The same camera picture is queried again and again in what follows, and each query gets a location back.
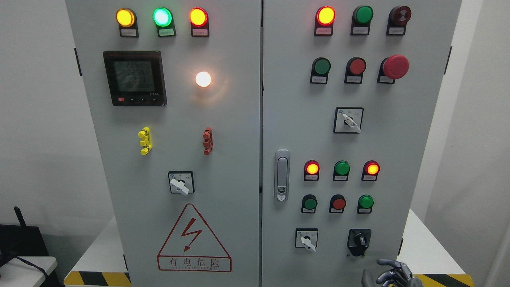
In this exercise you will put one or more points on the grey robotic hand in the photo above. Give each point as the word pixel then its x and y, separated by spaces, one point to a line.
pixel 400 276

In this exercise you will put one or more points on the black rotary knob switch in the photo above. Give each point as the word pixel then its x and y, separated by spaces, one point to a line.
pixel 358 241

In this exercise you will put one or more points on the green light lower right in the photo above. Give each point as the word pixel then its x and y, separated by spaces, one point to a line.
pixel 365 204

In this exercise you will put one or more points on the red push button lower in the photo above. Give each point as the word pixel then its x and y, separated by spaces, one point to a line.
pixel 337 204

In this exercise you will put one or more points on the red push button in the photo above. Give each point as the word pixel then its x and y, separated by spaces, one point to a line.
pixel 354 70
pixel 337 204

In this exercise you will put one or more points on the red indicator light middle right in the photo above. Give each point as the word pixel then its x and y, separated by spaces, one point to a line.
pixel 370 171

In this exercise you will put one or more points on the green push button lower left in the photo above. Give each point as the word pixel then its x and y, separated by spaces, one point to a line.
pixel 309 204

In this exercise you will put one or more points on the green push button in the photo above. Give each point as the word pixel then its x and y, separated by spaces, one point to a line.
pixel 320 71
pixel 309 204

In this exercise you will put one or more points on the green indicator light middle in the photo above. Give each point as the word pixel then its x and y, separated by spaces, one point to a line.
pixel 341 171

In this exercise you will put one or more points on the red lit light middle left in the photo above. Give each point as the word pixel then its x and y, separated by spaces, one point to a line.
pixel 311 170

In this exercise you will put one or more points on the grey electrical control cabinet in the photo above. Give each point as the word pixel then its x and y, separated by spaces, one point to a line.
pixel 259 55

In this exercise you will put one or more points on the red emergency stop mushroom button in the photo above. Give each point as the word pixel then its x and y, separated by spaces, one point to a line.
pixel 393 68

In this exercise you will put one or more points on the red high voltage warning sticker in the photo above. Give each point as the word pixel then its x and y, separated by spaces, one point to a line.
pixel 192 246

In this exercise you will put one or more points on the red push button upper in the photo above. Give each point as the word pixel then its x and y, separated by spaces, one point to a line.
pixel 354 70

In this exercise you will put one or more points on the green push button upper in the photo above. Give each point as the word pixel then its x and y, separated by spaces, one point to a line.
pixel 320 71

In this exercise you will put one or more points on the red terminal connector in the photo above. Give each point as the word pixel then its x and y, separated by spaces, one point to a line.
pixel 208 141

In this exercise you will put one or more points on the dark red buzzer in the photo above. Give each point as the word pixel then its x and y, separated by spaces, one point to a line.
pixel 398 18

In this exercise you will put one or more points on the green indicator light top right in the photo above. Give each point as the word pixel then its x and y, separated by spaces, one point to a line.
pixel 361 20

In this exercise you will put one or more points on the red lit light right door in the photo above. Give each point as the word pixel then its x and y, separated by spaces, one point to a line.
pixel 324 21

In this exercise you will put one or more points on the white glowing lamp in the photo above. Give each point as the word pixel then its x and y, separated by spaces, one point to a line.
pixel 203 79

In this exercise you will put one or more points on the yellow terminal connector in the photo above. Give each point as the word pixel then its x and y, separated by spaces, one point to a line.
pixel 145 140

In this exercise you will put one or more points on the white platform with hazard stripes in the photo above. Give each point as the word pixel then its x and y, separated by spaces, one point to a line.
pixel 103 264

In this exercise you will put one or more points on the red-rimmed lit indicator light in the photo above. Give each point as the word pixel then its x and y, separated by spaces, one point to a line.
pixel 199 22

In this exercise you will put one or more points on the black digital power meter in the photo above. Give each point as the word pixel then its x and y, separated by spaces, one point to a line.
pixel 135 78

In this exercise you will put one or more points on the green lit indicator light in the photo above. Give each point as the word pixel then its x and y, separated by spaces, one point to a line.
pixel 164 22

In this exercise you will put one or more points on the yellow indicator light top left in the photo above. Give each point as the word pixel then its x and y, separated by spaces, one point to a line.
pixel 127 22

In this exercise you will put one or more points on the white side table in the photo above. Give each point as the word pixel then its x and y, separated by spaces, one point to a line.
pixel 18 274

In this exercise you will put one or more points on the lower white selector switch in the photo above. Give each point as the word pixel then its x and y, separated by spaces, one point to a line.
pixel 306 238

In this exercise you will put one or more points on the silver door latch handle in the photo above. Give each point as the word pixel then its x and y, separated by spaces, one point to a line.
pixel 282 158

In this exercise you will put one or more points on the upper right selector switch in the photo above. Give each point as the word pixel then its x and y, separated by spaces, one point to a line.
pixel 348 120

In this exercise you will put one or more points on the left door selector switch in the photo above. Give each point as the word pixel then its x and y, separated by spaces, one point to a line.
pixel 181 182

